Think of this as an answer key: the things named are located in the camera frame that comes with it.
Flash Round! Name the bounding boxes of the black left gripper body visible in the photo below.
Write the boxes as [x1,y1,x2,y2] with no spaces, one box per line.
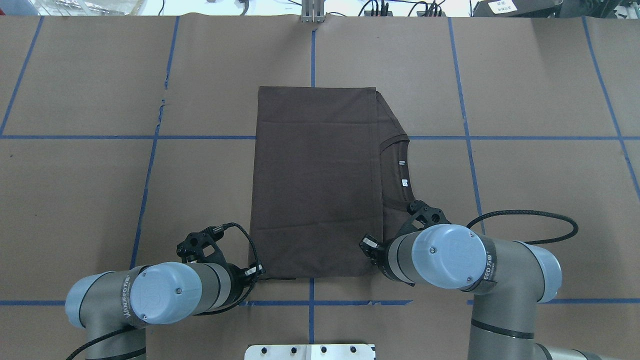
[225,263,257,310]

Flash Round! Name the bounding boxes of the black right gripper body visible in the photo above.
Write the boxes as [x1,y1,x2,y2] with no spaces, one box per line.
[369,240,400,281]

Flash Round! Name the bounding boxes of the dark brown t-shirt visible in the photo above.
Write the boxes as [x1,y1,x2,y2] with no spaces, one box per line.
[250,86,415,280]

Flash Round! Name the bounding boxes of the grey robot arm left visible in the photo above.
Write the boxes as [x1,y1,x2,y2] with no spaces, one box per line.
[64,261,264,360]

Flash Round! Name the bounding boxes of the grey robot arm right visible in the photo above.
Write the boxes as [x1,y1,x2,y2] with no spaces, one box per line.
[359,224,605,360]

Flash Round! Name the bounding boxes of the white metal mounting base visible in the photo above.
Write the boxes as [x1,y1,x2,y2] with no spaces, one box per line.
[244,343,377,360]

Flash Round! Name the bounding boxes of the black box with white label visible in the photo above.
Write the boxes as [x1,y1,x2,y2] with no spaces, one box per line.
[471,0,563,18]

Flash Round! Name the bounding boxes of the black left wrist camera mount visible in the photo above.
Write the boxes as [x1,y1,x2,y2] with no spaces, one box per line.
[176,225,227,265]

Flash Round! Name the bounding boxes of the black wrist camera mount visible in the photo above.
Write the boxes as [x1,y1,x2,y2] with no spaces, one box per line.
[395,200,451,239]
[176,225,227,265]

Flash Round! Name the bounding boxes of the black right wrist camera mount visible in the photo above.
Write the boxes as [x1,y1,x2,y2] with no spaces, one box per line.
[395,200,451,239]

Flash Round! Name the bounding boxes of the black braided cable left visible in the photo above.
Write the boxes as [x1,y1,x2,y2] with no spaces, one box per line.
[65,222,263,360]

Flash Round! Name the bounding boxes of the black braided cable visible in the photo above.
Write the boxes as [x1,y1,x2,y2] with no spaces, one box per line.
[65,222,263,360]
[465,210,580,246]

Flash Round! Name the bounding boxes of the black braided cable right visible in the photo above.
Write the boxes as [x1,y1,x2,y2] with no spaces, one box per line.
[465,210,580,246]

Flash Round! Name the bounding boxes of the grey aluminium post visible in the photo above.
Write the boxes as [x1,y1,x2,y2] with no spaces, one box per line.
[299,0,326,23]

